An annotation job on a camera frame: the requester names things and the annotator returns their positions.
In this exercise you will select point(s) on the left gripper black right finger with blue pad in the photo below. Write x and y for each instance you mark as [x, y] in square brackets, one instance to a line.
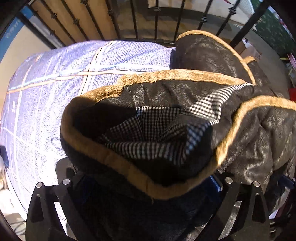
[251, 221]

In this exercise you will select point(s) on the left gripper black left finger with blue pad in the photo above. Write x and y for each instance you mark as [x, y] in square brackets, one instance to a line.
[43, 222]

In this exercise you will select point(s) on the black quilted jacket tan trim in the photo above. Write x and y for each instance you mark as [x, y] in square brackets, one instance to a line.
[150, 144]

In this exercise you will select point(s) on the blue plaid bed sheet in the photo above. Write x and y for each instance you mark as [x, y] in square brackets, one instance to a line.
[38, 93]

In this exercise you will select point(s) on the small cardboard box on floor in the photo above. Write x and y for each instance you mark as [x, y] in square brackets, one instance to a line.
[245, 49]

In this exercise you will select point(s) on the cardboard box blue label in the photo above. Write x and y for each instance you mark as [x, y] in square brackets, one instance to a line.
[17, 44]

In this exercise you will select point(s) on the green patterned cloth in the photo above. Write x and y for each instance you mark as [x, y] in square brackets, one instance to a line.
[271, 28]

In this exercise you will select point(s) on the black iron bed footboard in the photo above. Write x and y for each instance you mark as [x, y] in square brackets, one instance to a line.
[61, 23]

